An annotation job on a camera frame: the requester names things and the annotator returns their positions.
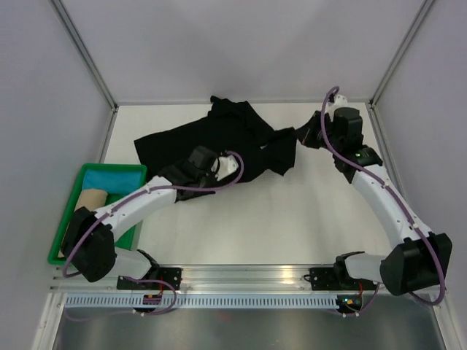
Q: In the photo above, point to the aluminium frame post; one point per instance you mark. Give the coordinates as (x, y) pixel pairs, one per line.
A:
(402, 49)
(68, 24)

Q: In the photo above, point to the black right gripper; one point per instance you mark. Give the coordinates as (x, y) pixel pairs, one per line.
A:
(307, 131)

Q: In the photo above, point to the left aluminium frame post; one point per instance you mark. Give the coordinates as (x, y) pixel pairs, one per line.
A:
(68, 24)

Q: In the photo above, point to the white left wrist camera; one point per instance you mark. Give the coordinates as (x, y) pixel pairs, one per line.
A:
(224, 166)

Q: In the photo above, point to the black t shirt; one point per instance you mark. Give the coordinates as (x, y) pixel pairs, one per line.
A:
(228, 126)

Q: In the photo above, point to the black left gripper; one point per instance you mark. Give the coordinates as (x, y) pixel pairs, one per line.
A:
(212, 181)

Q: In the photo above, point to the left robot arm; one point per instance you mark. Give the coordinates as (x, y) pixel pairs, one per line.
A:
(89, 242)

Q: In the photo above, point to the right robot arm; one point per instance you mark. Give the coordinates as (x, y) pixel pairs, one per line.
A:
(419, 258)

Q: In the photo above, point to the rolled blue t shirt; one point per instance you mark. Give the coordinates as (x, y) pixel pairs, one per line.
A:
(112, 182)

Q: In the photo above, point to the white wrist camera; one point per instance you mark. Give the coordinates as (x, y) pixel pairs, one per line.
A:
(224, 166)
(335, 102)

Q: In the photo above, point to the green plastic tray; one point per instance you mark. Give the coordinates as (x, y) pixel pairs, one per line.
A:
(53, 258)

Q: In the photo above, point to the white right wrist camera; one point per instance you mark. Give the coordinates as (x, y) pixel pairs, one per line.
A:
(335, 102)

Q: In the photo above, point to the aluminium mounting rail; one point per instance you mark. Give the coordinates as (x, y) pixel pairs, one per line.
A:
(210, 279)

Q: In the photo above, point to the right aluminium frame post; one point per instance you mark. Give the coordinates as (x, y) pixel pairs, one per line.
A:
(402, 49)

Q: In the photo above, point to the white slotted cable duct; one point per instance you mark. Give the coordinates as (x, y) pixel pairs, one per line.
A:
(320, 301)

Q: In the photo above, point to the rolled beige t shirt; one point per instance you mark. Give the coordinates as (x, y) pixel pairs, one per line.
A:
(89, 200)

